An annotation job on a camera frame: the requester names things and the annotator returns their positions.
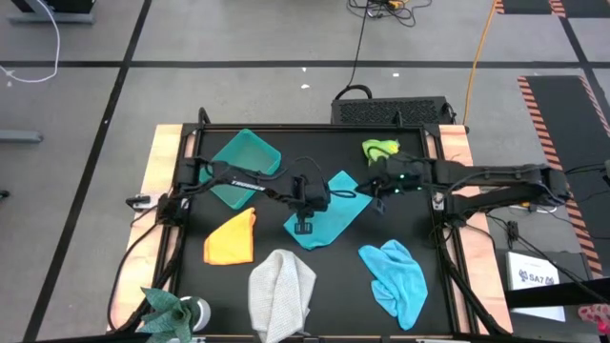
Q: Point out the teal plastic bin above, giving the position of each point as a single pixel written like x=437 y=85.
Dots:
x=248 y=152

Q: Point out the green microfiber towel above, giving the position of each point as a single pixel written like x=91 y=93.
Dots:
x=376 y=145

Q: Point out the small black hazard-striped mat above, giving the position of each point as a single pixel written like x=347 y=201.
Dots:
x=524 y=6

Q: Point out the grey desk foot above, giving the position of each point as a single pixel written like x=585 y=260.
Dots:
x=47 y=19

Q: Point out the grey floor bar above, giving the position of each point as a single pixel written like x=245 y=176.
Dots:
x=19 y=137

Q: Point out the light blue microfiber towel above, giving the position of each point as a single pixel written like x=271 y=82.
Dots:
x=398 y=281

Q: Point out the white SA7 sign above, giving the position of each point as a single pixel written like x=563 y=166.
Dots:
x=531 y=276

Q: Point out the black table frame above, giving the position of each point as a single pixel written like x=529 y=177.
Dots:
x=310 y=127

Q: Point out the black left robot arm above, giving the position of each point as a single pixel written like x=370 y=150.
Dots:
x=248 y=183

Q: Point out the black computer case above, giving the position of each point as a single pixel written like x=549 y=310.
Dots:
x=391 y=112

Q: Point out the grey microfiber towel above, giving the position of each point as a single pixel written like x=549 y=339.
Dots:
x=281 y=290

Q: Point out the teal paper plant ornament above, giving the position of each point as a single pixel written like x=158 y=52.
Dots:
x=167 y=309

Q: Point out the large black hazard-striped mat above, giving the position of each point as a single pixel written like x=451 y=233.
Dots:
x=562 y=124

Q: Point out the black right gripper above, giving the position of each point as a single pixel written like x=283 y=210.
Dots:
x=400 y=176

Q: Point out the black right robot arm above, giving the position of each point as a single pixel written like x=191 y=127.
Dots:
x=500 y=176

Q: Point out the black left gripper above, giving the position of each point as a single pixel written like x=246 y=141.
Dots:
x=312 y=195

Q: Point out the pink object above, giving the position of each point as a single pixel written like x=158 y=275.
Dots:
x=595 y=314

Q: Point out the grey round roll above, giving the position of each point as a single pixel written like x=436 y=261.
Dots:
x=204 y=312

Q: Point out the black metal bracket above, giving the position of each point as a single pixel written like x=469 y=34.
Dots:
x=138 y=202

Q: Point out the black camera mount beam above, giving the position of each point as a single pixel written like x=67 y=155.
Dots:
x=557 y=294

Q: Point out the orange microfiber towel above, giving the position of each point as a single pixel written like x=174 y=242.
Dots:
x=231 y=240

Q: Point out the silver metal bracket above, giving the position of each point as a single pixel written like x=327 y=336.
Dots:
x=438 y=202

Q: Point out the teal microfiber towel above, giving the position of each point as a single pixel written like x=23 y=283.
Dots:
x=333 y=214

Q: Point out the black power adapter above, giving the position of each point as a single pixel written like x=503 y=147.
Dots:
x=513 y=229

